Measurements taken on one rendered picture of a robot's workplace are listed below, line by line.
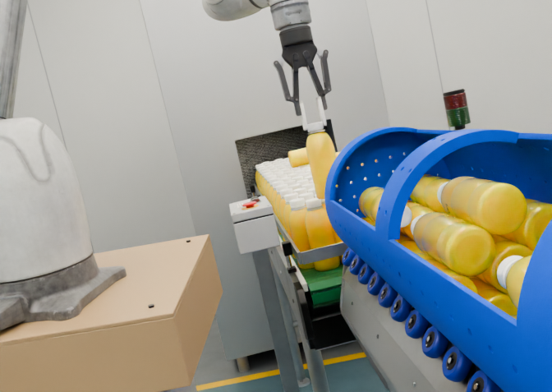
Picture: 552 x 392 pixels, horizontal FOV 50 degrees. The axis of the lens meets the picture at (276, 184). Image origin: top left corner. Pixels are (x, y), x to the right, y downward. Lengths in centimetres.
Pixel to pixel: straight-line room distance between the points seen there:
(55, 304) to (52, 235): 9
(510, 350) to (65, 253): 61
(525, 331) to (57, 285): 63
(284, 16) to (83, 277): 77
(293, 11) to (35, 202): 77
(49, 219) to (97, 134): 485
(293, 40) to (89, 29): 446
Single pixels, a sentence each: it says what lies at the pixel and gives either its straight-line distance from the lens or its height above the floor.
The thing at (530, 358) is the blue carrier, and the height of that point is 110.
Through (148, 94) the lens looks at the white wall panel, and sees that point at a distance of 558.
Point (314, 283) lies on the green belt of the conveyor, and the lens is 143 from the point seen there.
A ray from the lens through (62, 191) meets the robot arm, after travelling 89.
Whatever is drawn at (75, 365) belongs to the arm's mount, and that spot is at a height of 106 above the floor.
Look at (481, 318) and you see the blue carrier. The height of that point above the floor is 110.
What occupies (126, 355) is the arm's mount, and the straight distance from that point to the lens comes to 81.
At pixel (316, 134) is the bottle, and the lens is 141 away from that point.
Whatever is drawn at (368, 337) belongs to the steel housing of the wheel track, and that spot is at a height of 86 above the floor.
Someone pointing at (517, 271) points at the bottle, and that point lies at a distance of 63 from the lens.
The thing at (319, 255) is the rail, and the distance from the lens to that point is 142.
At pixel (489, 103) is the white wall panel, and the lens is 574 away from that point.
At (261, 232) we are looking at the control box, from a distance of 143.
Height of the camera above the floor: 132
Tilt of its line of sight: 7 degrees down
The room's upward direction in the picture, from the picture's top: 13 degrees counter-clockwise
